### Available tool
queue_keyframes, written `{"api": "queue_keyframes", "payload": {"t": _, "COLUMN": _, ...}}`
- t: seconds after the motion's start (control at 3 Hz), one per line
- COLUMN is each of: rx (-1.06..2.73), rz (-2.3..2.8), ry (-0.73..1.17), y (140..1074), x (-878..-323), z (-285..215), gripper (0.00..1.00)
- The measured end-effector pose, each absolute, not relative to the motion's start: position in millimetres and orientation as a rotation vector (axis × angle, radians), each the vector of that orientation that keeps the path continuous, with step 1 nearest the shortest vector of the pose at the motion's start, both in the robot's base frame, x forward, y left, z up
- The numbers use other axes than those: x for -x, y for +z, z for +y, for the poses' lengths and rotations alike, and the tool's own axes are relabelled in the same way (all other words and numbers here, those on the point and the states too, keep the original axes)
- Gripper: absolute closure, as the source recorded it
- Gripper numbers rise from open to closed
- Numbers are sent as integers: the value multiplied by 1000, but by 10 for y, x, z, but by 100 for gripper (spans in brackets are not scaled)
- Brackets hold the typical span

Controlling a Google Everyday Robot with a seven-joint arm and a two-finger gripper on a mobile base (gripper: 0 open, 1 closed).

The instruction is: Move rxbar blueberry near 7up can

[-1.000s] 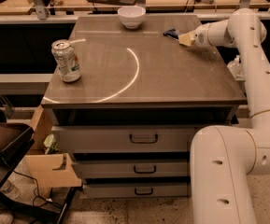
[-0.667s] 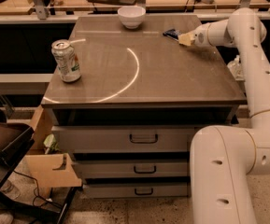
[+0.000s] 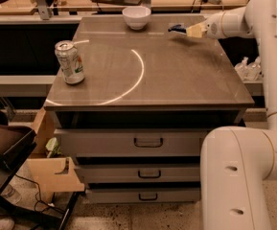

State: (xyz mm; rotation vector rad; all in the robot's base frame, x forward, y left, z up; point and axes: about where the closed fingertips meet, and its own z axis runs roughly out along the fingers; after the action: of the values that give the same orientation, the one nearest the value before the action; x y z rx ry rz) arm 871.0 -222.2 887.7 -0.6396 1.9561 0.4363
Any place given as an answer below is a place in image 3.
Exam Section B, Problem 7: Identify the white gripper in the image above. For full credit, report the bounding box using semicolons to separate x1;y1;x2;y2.
186;7;252;39

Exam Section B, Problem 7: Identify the blue rxbar snack bar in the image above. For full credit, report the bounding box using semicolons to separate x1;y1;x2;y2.
168;24;187;35

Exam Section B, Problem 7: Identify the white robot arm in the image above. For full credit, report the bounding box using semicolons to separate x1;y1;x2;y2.
186;0;277;230

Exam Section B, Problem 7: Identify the silver green soda can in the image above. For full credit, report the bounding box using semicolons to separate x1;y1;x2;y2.
55;40;84;84

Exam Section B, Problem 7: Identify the clear sanitizer bottle left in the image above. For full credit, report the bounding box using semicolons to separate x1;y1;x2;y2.
234;57;248;81

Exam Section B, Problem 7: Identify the clear sanitizer bottle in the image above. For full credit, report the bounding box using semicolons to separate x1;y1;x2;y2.
245;57;261;81
234;57;248;81

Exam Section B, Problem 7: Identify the white ceramic bowl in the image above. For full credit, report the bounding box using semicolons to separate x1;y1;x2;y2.
122;6;151;30

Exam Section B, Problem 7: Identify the clear sanitizer bottle right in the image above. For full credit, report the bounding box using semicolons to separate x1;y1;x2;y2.
245;57;261;81

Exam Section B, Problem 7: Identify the grey drawer cabinet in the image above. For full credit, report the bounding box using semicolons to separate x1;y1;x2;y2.
44;15;253;191

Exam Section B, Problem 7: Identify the top grey drawer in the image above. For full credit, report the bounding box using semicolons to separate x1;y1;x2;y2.
55;129;206;157

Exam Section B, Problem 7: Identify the grey drawer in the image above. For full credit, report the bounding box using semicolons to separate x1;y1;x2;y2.
85;188;200;204
75;164;200;184
55;129;206;157

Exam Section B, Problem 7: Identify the middle grey drawer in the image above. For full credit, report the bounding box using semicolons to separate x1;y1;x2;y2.
75;164;200;184

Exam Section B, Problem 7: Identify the green white small item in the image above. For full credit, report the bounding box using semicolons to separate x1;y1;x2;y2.
45;137;61;158

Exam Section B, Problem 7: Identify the bottom grey drawer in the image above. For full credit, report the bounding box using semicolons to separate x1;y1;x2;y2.
85;188;200;204

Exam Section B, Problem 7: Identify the cardboard box piece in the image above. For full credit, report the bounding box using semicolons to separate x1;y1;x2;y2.
27;157;84;203

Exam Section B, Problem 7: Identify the dark brown chair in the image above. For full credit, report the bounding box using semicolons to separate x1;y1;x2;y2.
0;110;35;194

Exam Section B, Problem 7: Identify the grey metal bracket left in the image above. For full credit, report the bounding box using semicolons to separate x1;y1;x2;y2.
28;0;53;21

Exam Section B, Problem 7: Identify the black floor cable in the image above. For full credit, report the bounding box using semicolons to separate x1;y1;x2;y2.
13;173;65;216

